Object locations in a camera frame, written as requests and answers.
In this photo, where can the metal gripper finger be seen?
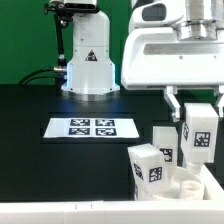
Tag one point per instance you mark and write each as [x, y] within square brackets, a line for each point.
[219, 93]

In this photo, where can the white L-shaped fence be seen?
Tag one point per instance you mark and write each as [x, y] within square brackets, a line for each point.
[207, 211]

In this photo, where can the white marker sheet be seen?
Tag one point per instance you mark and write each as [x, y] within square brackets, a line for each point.
[91, 128]

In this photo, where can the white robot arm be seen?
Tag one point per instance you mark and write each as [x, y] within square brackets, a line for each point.
[90, 72]

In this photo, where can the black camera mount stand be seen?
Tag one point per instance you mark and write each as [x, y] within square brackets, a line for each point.
[63, 12]

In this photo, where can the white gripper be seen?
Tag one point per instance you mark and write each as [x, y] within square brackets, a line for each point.
[174, 44]

